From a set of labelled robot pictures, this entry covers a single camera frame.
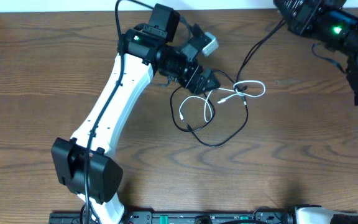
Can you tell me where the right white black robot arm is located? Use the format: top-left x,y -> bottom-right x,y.
273,0 -> 358,224

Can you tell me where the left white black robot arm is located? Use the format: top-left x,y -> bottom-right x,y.
51,4 -> 219,223

